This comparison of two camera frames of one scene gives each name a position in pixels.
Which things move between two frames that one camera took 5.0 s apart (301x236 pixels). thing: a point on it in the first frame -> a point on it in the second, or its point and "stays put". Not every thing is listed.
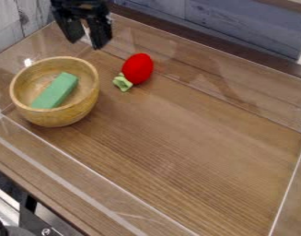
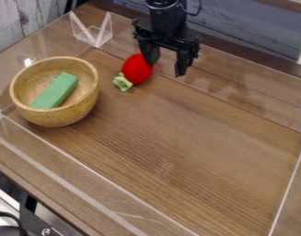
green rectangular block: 59,88 stays put
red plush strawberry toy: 137,71 stays put
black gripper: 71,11 -> 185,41
